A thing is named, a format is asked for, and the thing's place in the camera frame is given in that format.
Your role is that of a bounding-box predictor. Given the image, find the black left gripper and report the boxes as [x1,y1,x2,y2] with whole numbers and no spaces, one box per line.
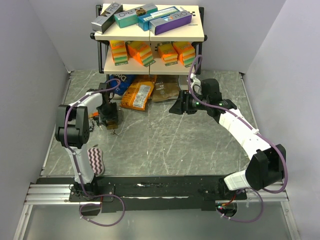
[97,101,119,126]

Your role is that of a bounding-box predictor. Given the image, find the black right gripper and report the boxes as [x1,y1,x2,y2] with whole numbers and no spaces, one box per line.
[168,89,210,115]

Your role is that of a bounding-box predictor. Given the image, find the large brass padlock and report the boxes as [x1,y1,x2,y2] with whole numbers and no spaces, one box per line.
[106,108,124,130]

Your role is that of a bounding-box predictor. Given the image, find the black key bunch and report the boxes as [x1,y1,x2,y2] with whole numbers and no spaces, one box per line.
[89,118,96,133]

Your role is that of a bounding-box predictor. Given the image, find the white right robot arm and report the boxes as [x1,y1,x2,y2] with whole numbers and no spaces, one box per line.
[169,75,288,199]

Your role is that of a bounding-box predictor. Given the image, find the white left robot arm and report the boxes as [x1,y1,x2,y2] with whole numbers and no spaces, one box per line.
[54,78,121,201]

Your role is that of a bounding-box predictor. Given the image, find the brown paper snack bag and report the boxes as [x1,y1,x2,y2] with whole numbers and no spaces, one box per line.
[151,75,181,102]

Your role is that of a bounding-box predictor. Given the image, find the orange potato chip bag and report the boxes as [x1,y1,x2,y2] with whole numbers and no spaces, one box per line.
[120,74,157,111]

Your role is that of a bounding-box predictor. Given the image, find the blue Doritos chip bag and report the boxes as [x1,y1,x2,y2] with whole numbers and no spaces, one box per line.
[109,74,136,96]

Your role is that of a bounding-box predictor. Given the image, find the purple striped sponge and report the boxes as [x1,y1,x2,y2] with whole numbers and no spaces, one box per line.
[87,147,105,177]

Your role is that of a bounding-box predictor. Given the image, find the sponge pack centre right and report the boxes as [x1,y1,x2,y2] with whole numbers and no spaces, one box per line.
[157,41,178,66]

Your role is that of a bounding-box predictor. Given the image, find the sponge pack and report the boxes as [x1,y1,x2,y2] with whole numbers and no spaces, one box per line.
[157,41,178,66]
[172,41,196,67]
[110,40,128,66]
[125,41,156,67]

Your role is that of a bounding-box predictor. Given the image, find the sponge pack far right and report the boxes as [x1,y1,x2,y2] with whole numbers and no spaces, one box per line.
[172,41,196,67]

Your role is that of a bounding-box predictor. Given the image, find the sponge pack far left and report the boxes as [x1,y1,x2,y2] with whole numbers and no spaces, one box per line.
[110,40,128,66]

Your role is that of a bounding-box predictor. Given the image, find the sponge pack centre left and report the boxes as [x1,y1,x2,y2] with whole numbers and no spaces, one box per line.
[125,41,156,67]

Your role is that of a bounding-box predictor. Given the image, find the beige black shelf rack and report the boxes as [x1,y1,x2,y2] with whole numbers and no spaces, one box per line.
[89,3,208,100]

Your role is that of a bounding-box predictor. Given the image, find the purple RiO box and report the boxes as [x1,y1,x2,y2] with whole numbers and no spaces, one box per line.
[149,10,193,36]

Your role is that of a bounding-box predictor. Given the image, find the silver RiO box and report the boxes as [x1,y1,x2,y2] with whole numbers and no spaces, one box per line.
[91,2,123,33]

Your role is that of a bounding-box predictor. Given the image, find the blue teal box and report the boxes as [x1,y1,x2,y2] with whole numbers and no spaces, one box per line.
[137,6,181,31]

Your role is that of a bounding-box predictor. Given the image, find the teal RiO box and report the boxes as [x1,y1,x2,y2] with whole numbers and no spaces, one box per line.
[114,3,158,28]

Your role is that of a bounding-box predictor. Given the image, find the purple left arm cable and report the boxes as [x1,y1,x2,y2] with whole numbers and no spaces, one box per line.
[63,78,126,227]

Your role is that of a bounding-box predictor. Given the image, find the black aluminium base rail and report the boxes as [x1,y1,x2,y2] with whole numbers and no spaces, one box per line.
[23,174,288,213]

